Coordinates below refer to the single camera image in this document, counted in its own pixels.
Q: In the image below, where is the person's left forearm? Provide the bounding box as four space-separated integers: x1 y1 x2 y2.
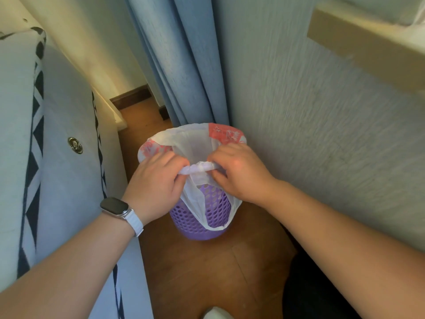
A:
0 212 144 319

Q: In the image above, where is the purple perforated waste basket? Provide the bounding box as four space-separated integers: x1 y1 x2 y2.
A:
169 184 241 241

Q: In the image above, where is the dark brown baseboard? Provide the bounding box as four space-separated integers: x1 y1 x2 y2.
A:
110 84 154 111

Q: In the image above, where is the smartwatch with white band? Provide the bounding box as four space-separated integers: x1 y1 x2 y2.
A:
100 197 144 238

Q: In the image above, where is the person's black trouser leg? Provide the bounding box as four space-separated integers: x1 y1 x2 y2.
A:
282 244 363 319

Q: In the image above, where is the person's left hand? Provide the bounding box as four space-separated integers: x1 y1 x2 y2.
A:
122 151 191 226

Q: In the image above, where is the person's right hand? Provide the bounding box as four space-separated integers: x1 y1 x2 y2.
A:
207 143 281 210

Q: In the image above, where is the grey sofa black white trim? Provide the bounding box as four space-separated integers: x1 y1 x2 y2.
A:
0 26 154 319

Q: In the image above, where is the person's right forearm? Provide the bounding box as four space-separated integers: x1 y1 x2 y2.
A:
265 180 425 319

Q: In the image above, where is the white slipper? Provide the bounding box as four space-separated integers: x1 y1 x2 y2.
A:
203 306 235 319

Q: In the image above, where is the beige wooden shelf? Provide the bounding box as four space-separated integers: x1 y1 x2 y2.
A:
307 0 425 94

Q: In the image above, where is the round metal sofa button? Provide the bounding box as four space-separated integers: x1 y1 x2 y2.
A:
68 137 84 155

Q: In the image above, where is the white plastic bag red print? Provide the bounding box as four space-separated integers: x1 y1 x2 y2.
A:
137 122 248 231

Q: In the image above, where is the blue curtain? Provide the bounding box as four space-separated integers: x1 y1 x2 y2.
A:
124 0 232 128

